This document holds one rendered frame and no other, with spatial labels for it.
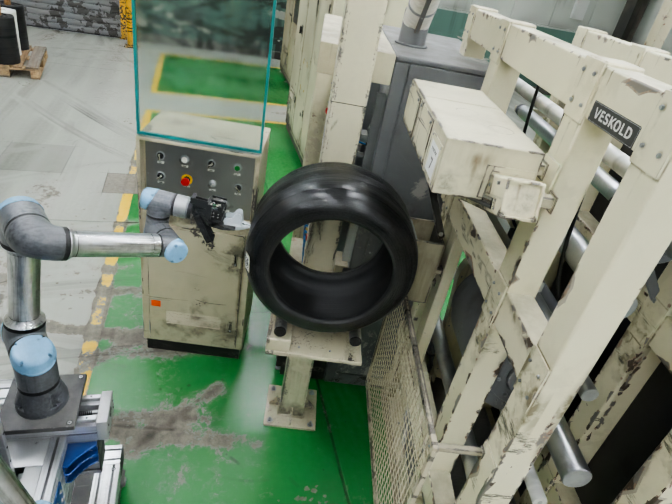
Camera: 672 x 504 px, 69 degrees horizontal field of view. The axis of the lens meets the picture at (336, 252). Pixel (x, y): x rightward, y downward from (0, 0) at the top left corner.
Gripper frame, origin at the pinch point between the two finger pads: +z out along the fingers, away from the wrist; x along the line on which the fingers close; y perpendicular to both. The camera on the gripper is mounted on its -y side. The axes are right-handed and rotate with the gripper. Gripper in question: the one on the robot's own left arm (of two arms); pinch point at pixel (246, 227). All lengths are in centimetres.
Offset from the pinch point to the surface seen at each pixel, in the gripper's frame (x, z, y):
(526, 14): 1028, 443, 68
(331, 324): -13.3, 36.7, -23.0
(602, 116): -40, 72, 73
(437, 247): 18, 73, 1
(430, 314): 19, 84, -33
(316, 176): 0.6, 18.2, 24.6
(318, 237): 25.1, 27.8, -11.9
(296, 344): -7, 28, -42
